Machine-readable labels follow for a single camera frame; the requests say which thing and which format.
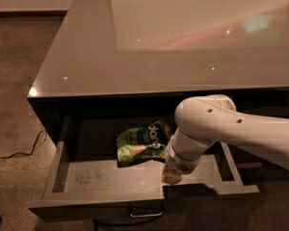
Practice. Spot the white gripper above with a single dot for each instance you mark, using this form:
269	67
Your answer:
179	163

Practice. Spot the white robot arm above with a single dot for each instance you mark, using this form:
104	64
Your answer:
205	120

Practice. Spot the dark cabinet with glossy top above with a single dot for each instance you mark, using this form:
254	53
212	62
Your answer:
133	59

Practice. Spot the green snack bag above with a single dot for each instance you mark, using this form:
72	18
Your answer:
141	144

